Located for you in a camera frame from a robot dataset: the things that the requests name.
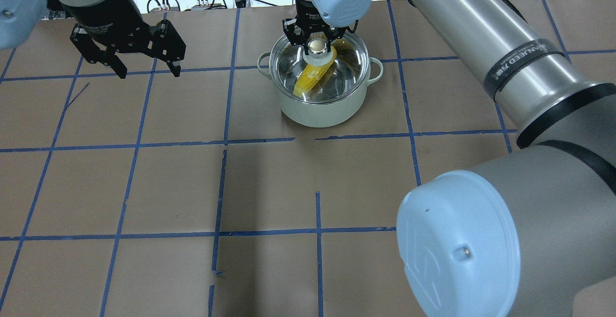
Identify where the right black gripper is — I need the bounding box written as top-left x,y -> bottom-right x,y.
283,0 -> 359,59

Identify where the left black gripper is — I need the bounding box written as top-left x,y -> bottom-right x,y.
70,0 -> 186,79

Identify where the yellow corn cob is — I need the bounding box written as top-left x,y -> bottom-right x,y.
293,38 -> 362,102

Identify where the glass pot lid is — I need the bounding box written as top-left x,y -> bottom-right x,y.
269,33 -> 371,104

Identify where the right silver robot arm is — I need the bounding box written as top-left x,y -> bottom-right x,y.
283,0 -> 615,317

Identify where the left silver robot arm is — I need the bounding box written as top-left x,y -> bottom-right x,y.
0,0 -> 186,78

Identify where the pale green steel pot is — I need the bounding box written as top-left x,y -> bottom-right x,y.
258,33 -> 384,128

